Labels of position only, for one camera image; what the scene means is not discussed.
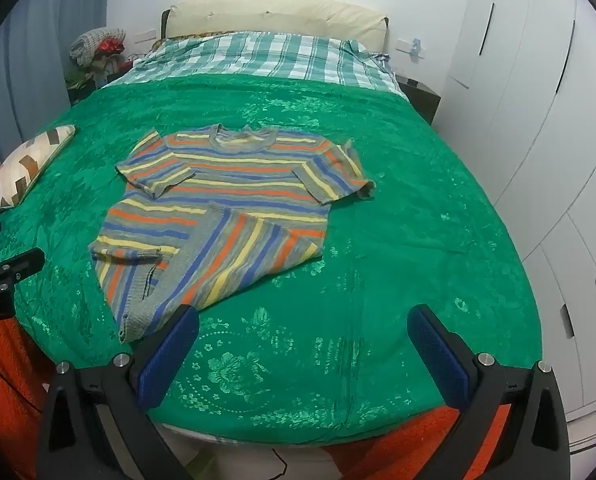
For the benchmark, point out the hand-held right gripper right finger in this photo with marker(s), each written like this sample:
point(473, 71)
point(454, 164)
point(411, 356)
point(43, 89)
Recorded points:
point(438, 355)

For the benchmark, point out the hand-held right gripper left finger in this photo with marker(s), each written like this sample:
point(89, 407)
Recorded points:
point(168, 355)

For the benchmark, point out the striped knitted sweater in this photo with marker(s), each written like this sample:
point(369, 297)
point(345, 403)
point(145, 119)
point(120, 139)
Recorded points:
point(218, 210)

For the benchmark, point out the pile of mixed clothes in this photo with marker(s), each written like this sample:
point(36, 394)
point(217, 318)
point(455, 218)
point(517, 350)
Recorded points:
point(98, 77)

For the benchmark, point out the orange blanket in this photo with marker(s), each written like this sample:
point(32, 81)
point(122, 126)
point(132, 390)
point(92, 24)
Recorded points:
point(8, 375)

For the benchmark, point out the cream brown patterned cushion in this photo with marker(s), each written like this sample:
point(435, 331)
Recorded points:
point(28, 160)

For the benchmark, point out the green floral bedspread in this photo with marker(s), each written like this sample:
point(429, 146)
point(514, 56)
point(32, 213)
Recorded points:
point(378, 260)

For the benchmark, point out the blue-grey curtain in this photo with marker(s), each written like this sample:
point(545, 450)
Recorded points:
point(33, 75)

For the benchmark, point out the grey knitted cloth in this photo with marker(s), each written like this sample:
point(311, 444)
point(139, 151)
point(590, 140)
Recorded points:
point(90, 42)

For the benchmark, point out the red cloth item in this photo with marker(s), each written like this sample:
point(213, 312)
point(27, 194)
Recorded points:
point(112, 47)

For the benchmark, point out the white wardrobe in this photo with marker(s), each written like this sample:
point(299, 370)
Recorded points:
point(543, 135)

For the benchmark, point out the dark bedside table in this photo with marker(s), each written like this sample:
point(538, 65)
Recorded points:
point(420, 97)

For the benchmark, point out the green plaid bed sheet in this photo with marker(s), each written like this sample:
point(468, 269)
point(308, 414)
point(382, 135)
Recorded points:
point(278, 55)

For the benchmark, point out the cream padded headboard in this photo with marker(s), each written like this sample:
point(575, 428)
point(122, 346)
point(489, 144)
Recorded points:
point(278, 15)

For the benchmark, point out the wall socket with blue plug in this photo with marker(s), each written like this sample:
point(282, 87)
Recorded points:
point(413, 47)

